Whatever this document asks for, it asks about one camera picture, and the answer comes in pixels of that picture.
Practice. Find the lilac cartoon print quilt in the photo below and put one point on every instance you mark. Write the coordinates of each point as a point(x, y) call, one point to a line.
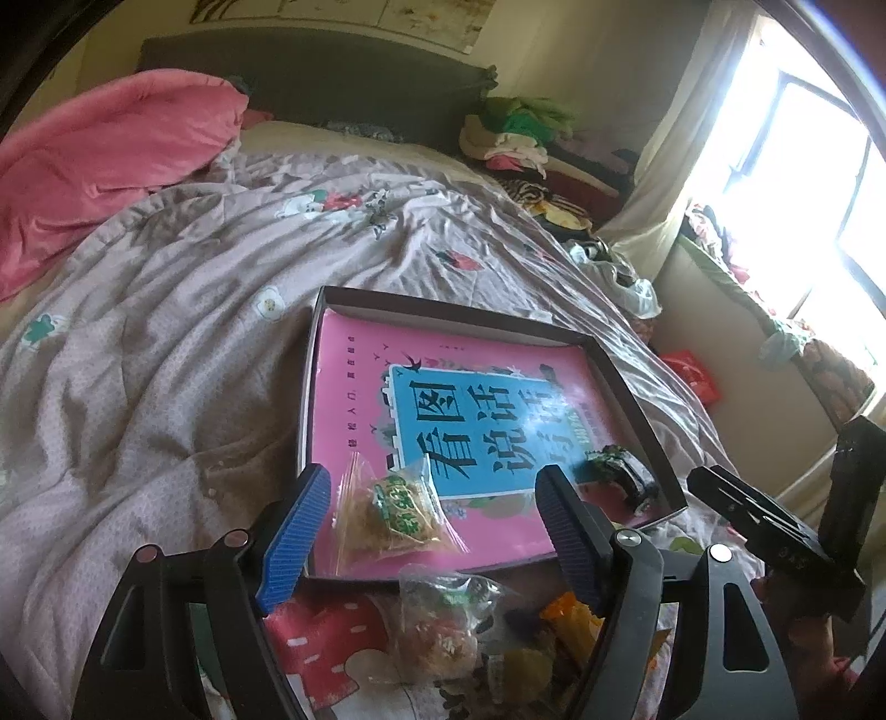
point(150, 394)

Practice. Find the clear bag rice cracker snack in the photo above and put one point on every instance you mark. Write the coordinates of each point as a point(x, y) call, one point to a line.
point(390, 516)

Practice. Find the shallow brown cardboard box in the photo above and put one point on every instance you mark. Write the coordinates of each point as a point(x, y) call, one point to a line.
point(477, 428)

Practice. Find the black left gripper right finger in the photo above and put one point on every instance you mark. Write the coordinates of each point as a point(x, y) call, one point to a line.
point(725, 661)

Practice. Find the pink fleece blanket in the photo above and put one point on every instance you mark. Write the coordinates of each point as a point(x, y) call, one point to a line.
point(85, 160)

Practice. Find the pile of folded clothes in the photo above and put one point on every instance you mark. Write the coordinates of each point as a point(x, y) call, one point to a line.
point(530, 146)

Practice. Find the clear bag pink pastry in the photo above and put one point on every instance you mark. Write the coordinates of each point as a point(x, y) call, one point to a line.
point(440, 620)

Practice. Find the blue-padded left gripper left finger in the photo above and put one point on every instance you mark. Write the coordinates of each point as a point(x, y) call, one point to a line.
point(143, 661)

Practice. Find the small black snack packet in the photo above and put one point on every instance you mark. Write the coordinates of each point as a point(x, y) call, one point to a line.
point(615, 466)

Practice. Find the red plastic bag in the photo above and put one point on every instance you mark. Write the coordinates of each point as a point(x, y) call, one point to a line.
point(694, 374)

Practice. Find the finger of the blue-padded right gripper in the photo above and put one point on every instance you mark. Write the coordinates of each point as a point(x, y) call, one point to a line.
point(823, 561)

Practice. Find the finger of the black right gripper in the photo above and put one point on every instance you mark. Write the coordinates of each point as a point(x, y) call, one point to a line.
point(857, 477)

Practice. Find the cream curtain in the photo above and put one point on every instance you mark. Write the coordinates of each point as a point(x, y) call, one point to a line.
point(647, 226)

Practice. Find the yellow pastry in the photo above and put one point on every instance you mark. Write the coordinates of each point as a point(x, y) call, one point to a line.
point(522, 676)

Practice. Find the orange rice cake packet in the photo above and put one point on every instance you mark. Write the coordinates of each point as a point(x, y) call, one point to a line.
point(574, 625)

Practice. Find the dark grey headboard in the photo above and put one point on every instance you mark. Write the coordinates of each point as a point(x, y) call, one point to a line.
point(314, 77)

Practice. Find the white plastic bag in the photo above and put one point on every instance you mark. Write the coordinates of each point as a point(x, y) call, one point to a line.
point(616, 277)

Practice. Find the pink Chinese workbook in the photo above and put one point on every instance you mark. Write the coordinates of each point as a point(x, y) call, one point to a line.
point(477, 442)

